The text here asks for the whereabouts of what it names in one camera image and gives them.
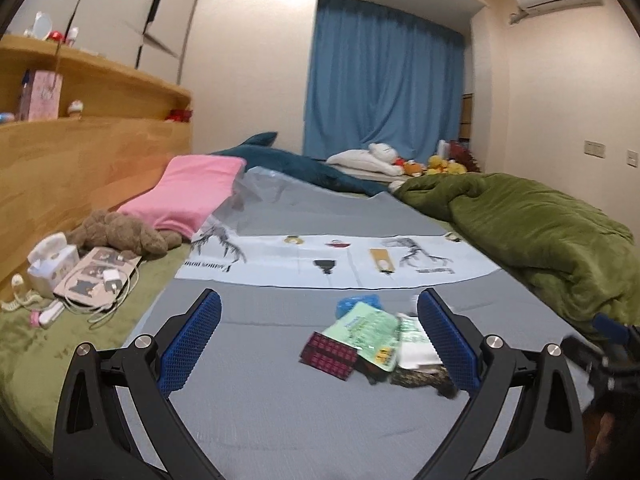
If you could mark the blue shark plush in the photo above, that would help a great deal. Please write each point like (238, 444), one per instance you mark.
(300, 165)

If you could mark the pink and white small device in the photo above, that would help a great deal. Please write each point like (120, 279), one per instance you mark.
(47, 316)

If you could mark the small figurine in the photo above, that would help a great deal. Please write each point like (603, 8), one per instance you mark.
(76, 110)

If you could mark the red toys on shelf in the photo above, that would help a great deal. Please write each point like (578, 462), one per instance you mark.
(179, 115)

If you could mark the pink box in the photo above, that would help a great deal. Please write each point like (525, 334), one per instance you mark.
(42, 97)

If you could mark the green bed sheet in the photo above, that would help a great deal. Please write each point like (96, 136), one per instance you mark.
(30, 360)

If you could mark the wooden headboard shelf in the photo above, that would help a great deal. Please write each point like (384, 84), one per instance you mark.
(75, 160)

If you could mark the blue curtain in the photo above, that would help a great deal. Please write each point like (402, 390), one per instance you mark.
(380, 85)

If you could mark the orange plush toy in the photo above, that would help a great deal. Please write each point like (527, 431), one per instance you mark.
(414, 167)

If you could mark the yellow plush toy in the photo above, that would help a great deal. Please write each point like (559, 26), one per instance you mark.
(442, 165)

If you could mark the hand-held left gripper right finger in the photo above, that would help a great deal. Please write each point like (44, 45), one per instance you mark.
(447, 345)

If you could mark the white plush toy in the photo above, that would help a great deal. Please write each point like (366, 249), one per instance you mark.
(384, 151)

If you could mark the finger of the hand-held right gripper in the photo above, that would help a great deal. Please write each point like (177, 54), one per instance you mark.
(609, 326)

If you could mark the white and green wrapper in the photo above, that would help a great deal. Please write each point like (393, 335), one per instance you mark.
(415, 342)

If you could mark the pink pillow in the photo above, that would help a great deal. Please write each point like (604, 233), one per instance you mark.
(185, 185)

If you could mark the round mirror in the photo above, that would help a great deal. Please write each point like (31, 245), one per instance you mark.
(44, 25)

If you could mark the wall switch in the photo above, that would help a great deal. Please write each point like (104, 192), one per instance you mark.
(595, 148)
(633, 158)

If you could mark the white wardrobe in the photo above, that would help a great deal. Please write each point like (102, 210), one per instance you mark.
(115, 0)

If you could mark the brown plush toy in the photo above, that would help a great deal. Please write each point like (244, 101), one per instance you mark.
(120, 232)

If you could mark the white wet wipes pack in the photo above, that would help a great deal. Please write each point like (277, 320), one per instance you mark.
(52, 265)

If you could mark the blue wrapper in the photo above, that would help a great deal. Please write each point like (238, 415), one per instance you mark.
(357, 305)

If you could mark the green and white packet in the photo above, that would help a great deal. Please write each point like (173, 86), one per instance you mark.
(362, 332)

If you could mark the dark plaid packet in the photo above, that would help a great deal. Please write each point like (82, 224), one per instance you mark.
(330, 356)

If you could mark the wooden drawer cabinet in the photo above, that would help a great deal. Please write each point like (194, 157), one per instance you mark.
(466, 117)

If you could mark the green blanket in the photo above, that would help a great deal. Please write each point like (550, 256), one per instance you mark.
(525, 225)

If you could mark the brown patterned wrapper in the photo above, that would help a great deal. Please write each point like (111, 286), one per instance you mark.
(420, 381)

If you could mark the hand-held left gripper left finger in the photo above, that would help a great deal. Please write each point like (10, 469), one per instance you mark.
(192, 340)

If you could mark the printed clear plastic sheet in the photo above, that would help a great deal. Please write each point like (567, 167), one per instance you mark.
(310, 255)

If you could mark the white charger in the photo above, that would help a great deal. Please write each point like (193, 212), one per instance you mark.
(112, 280)

